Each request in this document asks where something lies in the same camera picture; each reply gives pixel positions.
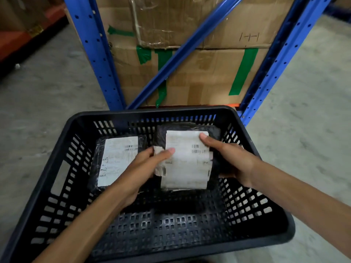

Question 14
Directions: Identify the person's left hand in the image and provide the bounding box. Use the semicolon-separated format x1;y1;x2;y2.
112;146;176;208

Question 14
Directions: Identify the person's right hand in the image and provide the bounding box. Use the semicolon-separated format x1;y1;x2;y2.
199;132;261;188

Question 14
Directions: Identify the black parcel with long label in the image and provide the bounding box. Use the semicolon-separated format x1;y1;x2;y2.
153;123;222;193

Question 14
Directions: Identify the person's left forearm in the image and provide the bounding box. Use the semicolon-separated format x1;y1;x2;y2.
32;183;129;263

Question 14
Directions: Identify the person's right forearm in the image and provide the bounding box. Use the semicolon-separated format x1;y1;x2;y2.
248;158;351;259

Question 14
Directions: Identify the black parcel with square label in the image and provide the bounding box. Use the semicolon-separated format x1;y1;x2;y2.
88;135;150;193

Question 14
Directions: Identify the black plastic basket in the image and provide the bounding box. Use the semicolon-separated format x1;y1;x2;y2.
0;106;296;263

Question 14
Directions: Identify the cardboard box with green tape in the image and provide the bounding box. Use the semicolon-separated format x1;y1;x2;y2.
111;46;270;107

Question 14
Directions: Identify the blue metal shelf rack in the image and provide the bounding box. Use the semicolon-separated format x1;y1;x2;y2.
63;0;333;126

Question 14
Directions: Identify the cardboard box with clear tape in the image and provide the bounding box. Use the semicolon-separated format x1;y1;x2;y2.
95;0;297;50

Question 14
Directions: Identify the orange shelf beam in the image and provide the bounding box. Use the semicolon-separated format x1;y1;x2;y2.
0;4;67;62

